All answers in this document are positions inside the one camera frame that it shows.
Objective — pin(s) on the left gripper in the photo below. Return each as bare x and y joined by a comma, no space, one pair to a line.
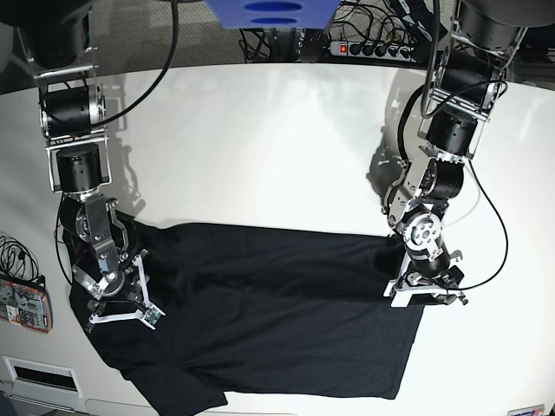
442,271

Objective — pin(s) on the sticker card at edge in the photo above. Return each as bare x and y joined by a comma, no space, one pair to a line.
537,410

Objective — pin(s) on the black T-shirt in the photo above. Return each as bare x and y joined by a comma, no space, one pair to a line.
261,310

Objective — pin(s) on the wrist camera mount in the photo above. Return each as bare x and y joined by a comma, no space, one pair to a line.
130,312
407,285

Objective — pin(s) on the white power strip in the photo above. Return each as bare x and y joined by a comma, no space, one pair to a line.
374,50

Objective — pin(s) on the black box under stool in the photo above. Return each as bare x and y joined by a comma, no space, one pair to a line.
312,46

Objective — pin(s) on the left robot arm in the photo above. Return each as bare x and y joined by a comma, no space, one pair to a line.
439,123

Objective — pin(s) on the orange printed pouch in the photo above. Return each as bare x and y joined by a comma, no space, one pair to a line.
26,304

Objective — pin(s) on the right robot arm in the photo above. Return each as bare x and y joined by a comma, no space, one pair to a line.
57,44

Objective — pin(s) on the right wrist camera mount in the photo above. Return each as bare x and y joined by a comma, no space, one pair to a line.
130,312

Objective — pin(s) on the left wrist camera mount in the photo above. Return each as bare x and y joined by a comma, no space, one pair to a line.
407,285

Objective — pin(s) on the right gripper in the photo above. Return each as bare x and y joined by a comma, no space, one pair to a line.
118,279

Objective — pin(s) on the blue plastic stool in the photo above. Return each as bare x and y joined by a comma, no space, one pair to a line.
265,14

